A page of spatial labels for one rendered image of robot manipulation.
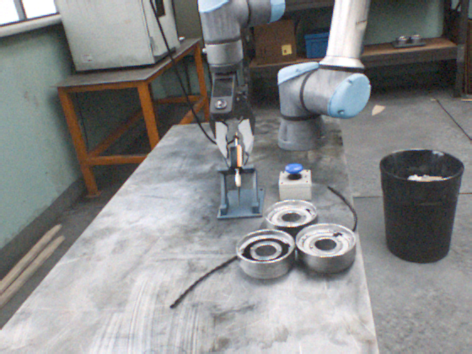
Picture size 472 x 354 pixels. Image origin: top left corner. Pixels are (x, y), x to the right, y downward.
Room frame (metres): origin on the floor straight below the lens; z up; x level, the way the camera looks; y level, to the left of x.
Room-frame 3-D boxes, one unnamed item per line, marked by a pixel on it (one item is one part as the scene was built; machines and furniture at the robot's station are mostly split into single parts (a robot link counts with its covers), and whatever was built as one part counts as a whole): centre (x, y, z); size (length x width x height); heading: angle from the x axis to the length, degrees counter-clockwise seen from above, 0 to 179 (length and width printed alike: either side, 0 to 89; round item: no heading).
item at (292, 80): (1.25, -0.21, 0.97); 0.13 x 0.12 x 0.14; 34
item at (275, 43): (4.36, -0.51, 0.64); 0.49 x 0.40 x 0.37; 83
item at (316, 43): (4.27, -1.05, 0.56); 0.52 x 0.38 x 0.22; 75
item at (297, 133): (1.26, -0.20, 0.85); 0.15 x 0.15 x 0.10
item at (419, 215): (1.75, -0.78, 0.21); 0.34 x 0.34 x 0.43
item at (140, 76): (3.46, 0.62, 0.39); 1.50 x 0.62 x 0.78; 168
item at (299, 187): (0.93, -0.13, 0.82); 0.08 x 0.07 x 0.05; 168
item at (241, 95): (0.97, 0.00, 1.06); 0.09 x 0.08 x 0.12; 171
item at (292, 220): (0.78, -0.09, 0.82); 0.10 x 0.10 x 0.04
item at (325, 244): (0.67, -0.14, 0.82); 0.10 x 0.10 x 0.04
